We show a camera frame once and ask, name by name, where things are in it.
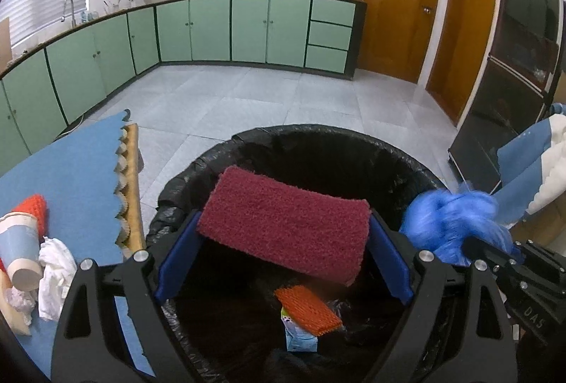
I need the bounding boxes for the wooden table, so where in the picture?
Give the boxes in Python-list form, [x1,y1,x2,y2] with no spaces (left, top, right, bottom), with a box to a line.
[116,123,144,260]

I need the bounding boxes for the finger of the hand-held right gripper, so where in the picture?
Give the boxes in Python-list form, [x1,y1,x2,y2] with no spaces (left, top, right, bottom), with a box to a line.
[463,236,527,269]

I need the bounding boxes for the blue plastic bag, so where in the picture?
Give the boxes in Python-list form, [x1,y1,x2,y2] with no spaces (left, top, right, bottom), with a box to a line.
[399,183,525,268]

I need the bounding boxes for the black trash bin with liner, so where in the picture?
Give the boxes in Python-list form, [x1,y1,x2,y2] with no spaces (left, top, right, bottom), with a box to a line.
[146,123,461,383]

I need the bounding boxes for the maroon scouring pad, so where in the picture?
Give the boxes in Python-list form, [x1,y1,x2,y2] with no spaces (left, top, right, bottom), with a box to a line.
[196,166,372,287]

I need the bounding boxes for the blue tablecloth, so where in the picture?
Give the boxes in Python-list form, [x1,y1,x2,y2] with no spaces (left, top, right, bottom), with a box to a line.
[0,109,155,381]

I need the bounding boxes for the white crumpled tissue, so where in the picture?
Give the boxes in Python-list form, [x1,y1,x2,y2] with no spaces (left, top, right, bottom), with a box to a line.
[37,236,78,322]

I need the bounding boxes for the blue and white paper cup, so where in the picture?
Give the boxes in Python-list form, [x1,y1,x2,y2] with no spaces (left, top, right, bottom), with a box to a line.
[0,210,45,291]

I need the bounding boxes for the wooden door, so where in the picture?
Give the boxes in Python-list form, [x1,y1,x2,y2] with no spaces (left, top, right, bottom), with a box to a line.
[357,0,444,84]
[425,0,499,126]

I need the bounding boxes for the orange foam net piece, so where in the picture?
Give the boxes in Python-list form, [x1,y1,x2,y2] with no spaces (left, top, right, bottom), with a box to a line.
[274,285,344,337]

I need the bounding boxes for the small crumpled tissue ball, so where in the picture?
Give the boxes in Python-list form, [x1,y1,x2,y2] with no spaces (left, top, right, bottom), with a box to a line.
[6,288,36,325]

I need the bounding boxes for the black glass-door cabinet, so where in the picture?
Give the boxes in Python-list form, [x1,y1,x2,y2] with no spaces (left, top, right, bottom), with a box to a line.
[447,0,566,193]

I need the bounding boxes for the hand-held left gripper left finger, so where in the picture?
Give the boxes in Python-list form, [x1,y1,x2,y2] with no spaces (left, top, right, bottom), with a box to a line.
[51,210,208,383]

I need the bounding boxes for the blue and white cloth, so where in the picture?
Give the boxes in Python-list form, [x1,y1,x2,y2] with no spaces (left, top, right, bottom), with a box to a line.
[495,102,566,229]

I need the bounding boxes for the blue and white packet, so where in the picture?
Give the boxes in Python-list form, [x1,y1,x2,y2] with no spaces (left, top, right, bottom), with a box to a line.
[282,306,320,354]

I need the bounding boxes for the green kitchen base cabinets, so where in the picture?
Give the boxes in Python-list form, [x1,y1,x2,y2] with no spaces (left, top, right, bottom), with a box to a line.
[0,0,369,169]

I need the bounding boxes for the chrome sink faucet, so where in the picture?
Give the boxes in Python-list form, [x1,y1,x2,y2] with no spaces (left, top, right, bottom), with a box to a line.
[61,0,77,28]

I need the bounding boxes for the wooden cutting board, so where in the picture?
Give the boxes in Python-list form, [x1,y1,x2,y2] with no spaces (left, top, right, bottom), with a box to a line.
[0,17,13,74]

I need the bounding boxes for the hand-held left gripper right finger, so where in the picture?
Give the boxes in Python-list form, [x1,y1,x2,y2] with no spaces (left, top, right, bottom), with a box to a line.
[366,210,518,383]

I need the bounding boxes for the orange foam fruit net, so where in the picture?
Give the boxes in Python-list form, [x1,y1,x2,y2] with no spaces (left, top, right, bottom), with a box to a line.
[11,194,48,236]

